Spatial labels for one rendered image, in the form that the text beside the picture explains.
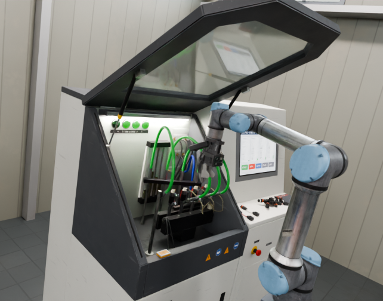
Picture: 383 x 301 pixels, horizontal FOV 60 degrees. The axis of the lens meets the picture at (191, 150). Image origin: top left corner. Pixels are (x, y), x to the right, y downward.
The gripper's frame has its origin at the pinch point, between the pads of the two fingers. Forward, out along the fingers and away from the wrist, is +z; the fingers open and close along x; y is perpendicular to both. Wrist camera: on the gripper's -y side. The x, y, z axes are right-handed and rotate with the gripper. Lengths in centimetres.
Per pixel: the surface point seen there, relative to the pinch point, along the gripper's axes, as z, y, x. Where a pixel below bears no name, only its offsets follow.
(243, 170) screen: 6, -17, 56
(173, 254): 28.4, 8.6, -17.8
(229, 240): 31.3, 9.1, 19.1
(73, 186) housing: 20, -52, -35
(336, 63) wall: -80, -63, 242
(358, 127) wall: -22, -24, 246
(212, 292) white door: 59, 9, 14
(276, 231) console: 36, 9, 65
